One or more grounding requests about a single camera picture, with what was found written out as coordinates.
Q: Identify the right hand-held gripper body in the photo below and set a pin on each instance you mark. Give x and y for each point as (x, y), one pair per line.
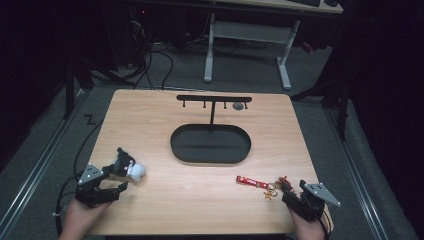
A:
(315, 200)

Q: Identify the black metal stand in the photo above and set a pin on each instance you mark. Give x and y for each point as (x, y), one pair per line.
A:
(70, 86)
(341, 106)

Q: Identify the desk with white legs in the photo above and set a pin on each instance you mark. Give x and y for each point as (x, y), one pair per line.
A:
(250, 31)

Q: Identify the person's left hand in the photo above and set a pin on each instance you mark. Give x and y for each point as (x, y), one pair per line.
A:
(80, 216)

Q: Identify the black oval tray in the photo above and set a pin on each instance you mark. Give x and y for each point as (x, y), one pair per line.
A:
(210, 143)

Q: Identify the black computer mouse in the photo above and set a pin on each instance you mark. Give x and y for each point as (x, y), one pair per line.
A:
(331, 2)

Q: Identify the grey round table cap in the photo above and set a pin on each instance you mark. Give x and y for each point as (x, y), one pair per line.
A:
(238, 106)

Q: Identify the black keyboard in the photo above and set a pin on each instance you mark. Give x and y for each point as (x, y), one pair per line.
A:
(305, 2)

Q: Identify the black computer tower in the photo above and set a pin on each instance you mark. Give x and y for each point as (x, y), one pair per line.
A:
(131, 33)

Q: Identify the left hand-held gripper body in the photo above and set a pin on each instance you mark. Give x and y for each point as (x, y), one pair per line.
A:
(89, 180)

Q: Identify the aluminium floor rail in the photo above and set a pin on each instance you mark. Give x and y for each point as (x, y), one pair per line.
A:
(356, 173)
(36, 166)

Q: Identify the person's right hand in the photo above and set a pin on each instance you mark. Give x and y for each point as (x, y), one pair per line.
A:
(308, 228)

